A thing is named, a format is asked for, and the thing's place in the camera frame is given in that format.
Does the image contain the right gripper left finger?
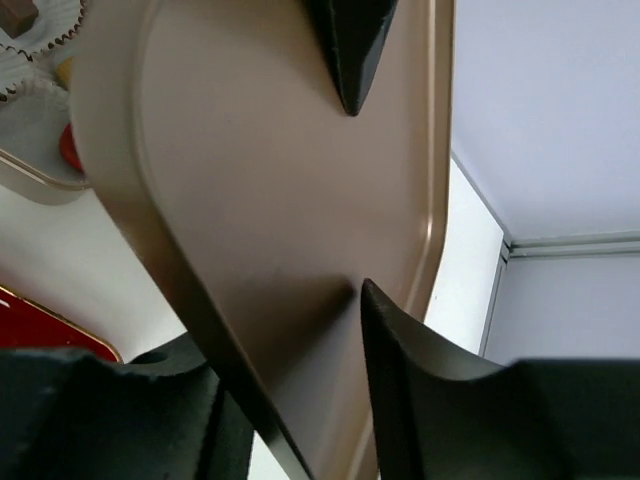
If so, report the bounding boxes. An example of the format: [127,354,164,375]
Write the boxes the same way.
[1,334,253,479]

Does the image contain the gold tin lid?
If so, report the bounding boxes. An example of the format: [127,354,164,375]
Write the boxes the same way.
[71,1,456,479]

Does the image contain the red rectangular tray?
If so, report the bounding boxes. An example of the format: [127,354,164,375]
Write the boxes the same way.
[1,286,122,363]

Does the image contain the gold tin box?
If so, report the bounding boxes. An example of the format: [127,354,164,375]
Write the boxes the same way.
[1,1,91,205]

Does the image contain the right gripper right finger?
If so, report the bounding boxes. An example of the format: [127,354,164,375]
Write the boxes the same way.
[360,280,639,479]

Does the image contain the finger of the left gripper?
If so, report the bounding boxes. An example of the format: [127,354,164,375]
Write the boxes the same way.
[293,0,401,118]

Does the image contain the red wrapped chocolate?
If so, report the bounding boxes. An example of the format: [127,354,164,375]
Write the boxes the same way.
[58,124,84,173]

